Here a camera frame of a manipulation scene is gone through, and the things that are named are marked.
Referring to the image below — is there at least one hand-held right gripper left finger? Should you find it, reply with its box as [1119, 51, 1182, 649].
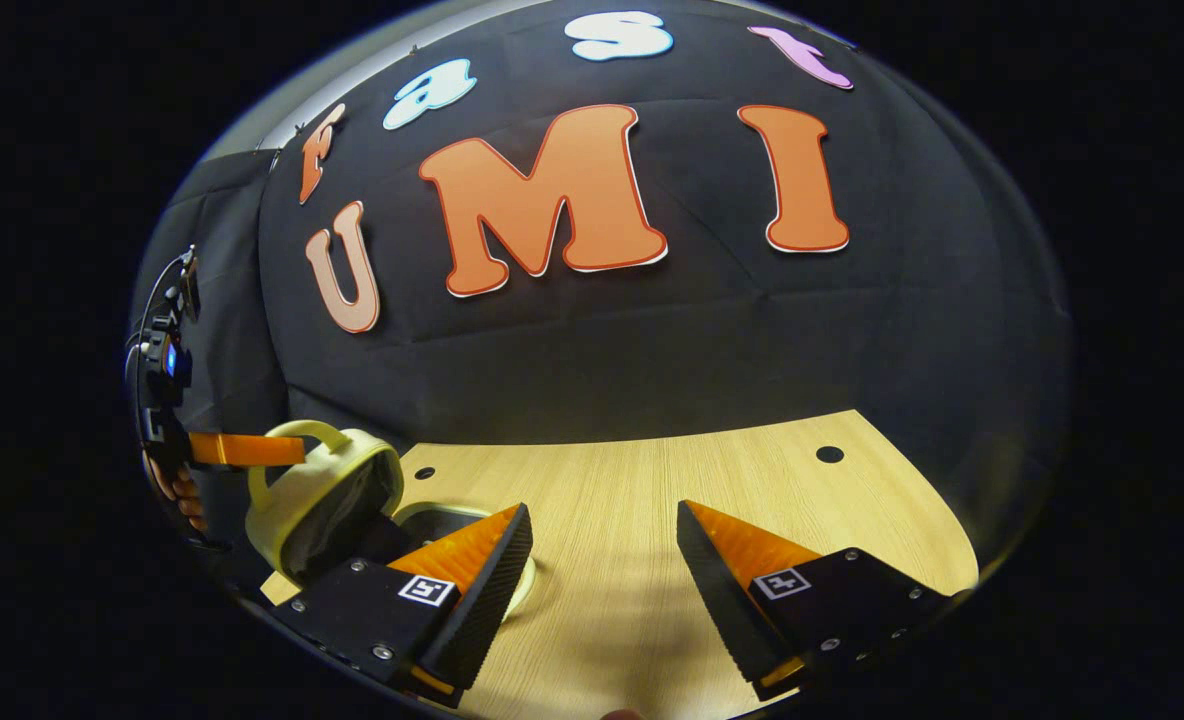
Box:
[270, 502, 535, 711]

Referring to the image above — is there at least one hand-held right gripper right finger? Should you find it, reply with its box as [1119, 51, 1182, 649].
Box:
[676, 500, 953, 703]

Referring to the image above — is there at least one pale yellow suitcase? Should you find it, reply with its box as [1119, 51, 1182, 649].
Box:
[244, 420, 538, 621]

